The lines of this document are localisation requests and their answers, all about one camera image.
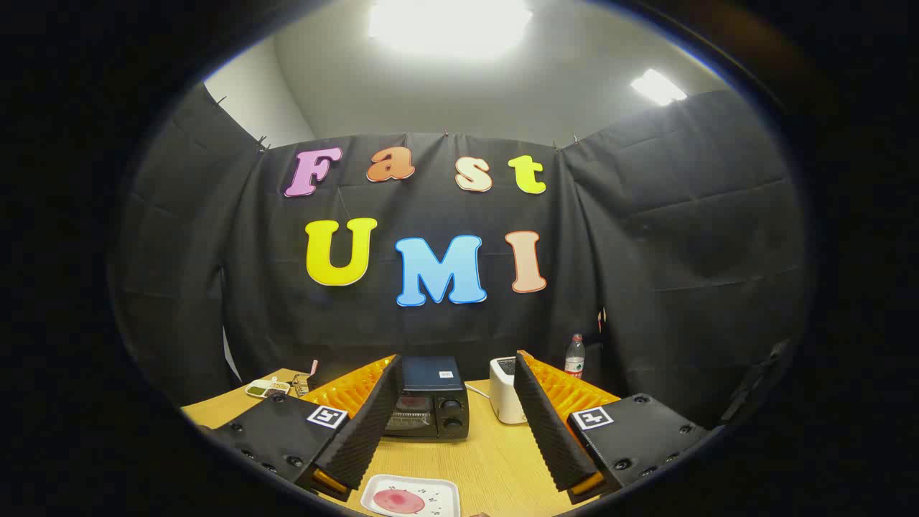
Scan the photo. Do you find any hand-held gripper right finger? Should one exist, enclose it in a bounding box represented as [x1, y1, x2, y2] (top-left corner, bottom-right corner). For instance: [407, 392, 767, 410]
[513, 350, 712, 505]

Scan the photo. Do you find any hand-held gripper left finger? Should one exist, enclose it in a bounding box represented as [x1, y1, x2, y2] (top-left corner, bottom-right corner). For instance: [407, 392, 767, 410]
[197, 353, 403, 503]

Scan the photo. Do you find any black toaster oven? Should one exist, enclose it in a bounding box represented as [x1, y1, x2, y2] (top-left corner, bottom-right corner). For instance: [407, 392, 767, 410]
[384, 355, 471, 441]

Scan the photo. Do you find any pink ham slice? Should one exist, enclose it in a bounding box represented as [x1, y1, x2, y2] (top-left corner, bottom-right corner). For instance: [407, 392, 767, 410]
[373, 488, 426, 515]

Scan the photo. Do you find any white square plate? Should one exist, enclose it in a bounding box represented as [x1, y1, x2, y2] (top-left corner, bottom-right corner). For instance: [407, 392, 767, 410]
[360, 474, 461, 517]

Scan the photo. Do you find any white pop-up toaster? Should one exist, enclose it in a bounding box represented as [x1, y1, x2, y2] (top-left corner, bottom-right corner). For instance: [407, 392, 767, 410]
[490, 357, 528, 424]

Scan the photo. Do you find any clear plastic water bottle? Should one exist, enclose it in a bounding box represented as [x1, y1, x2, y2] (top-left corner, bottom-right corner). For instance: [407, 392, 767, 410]
[564, 333, 586, 380]

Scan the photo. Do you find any white divided spice dish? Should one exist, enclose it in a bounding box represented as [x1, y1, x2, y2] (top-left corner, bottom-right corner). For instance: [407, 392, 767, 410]
[245, 378, 291, 399]

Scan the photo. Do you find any small ceiling light panel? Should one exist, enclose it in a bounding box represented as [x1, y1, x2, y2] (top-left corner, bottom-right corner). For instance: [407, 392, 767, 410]
[630, 68, 688, 106]

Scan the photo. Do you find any large ceiling light panel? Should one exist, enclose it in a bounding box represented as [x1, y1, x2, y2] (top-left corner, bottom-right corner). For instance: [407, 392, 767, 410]
[368, 0, 533, 58]

